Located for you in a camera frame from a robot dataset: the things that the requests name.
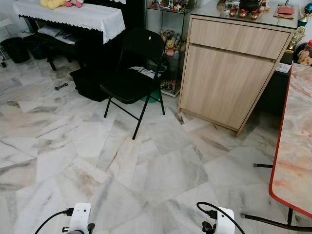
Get marble table with red rim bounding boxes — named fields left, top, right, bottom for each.
left=269, top=63, right=312, bottom=218

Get green floor item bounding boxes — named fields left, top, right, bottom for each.
left=141, top=90, right=164, bottom=104

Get black floor box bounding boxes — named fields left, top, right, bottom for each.
left=70, top=66, right=111, bottom=102

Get black folding chair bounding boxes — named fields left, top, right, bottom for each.
left=100, top=28, right=166, bottom=140

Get light wooden cabinet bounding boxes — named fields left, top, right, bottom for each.
left=178, top=15, right=299, bottom=137

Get white papers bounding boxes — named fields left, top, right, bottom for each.
left=129, top=66, right=157, bottom=79

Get small white card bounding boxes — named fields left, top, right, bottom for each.
left=275, top=62, right=293, bottom=74

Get black bench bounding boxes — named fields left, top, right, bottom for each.
left=22, top=17, right=98, bottom=72

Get small teddy doll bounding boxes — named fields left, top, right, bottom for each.
left=164, top=39, right=177, bottom=59

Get red lid jar with teddy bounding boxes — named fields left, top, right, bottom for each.
left=298, top=40, right=312, bottom=67

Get dark storage bin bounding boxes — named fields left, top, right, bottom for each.
left=24, top=35, right=47, bottom=60

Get black waste bin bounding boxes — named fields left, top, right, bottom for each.
left=0, top=37, right=30, bottom=64

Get white bench cushion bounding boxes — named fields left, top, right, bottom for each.
left=38, top=26, right=81, bottom=45

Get glass display cabinet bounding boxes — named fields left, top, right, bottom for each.
left=145, top=0, right=198, bottom=98

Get gold trophy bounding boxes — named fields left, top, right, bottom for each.
left=288, top=27, right=306, bottom=54

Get white lace tablecloth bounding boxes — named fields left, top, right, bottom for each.
left=12, top=0, right=126, bottom=44

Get black teapot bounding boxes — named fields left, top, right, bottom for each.
left=237, top=0, right=262, bottom=12

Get yellow plush toy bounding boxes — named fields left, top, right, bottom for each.
left=40, top=0, right=67, bottom=10

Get blue globe trophy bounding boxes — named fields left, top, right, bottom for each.
left=300, top=2, right=312, bottom=26

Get red flat box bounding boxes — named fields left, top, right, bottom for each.
left=273, top=5, right=297, bottom=20

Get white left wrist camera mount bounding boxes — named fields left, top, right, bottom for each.
left=68, top=203, right=92, bottom=234

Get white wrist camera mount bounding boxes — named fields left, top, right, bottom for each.
left=214, top=207, right=236, bottom=234
left=68, top=203, right=92, bottom=234

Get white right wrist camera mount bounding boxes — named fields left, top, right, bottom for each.
left=214, top=207, right=236, bottom=234

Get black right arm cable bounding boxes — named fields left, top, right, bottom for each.
left=196, top=202, right=247, bottom=234

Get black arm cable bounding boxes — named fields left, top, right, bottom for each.
left=196, top=202, right=247, bottom=234
left=34, top=208, right=74, bottom=234

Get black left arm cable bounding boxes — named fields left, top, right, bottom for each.
left=34, top=208, right=74, bottom=234

